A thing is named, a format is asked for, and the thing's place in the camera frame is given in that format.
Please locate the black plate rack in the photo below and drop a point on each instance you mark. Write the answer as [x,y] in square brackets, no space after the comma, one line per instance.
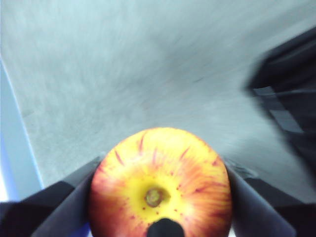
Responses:
[296,74]

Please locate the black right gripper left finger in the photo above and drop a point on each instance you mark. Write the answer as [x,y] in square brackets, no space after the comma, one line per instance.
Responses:
[49,212]

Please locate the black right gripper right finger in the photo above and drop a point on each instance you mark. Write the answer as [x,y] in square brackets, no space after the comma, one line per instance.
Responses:
[266,212]

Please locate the red apple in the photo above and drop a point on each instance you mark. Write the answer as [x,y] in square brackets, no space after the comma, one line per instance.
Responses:
[160,182]

